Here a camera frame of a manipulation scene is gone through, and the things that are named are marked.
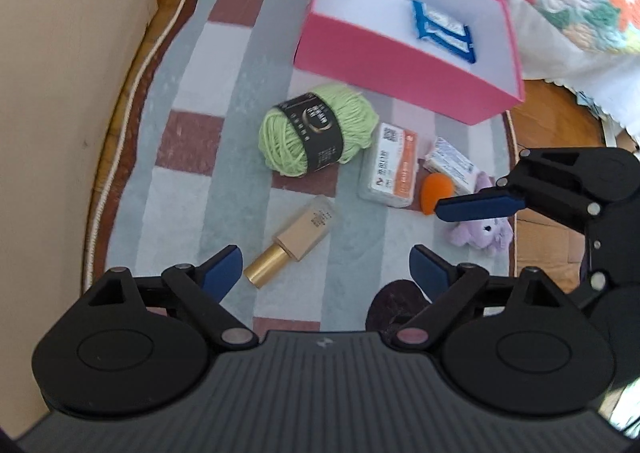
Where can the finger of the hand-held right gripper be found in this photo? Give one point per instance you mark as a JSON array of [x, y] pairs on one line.
[[597, 258], [475, 207]]

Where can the orange makeup sponge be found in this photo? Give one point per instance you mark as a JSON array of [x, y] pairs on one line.
[[435, 190]]

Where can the gold foundation bottle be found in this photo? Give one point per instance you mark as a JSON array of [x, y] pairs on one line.
[[300, 238]]

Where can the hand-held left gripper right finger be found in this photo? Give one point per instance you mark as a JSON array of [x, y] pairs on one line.
[[425, 268]]

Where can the purple plush toy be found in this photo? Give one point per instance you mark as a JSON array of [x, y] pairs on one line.
[[480, 233]]

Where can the green yarn ball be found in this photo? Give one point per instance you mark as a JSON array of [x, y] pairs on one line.
[[290, 143]]

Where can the white wet wipe packet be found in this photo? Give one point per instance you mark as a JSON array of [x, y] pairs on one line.
[[450, 160]]

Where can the white orange floss pick box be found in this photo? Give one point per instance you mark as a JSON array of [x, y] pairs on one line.
[[385, 173]]

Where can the beige cabinet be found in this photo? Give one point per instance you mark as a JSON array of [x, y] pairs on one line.
[[50, 83]]

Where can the pile of paper scraps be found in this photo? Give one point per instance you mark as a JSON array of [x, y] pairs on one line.
[[607, 128]]

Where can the dark patterned cloth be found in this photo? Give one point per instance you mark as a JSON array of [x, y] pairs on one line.
[[395, 300]]

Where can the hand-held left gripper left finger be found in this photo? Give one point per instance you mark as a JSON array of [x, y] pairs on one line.
[[222, 270]]

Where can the white bed skirt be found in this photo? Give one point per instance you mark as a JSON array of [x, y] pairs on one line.
[[560, 58]]

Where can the pink cardboard box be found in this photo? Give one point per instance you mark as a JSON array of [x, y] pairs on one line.
[[400, 63]]

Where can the blue snack packet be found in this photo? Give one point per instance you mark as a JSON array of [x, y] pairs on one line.
[[457, 45], [440, 15]]

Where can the striped checked rug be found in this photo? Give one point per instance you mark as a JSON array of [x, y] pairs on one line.
[[200, 173]]

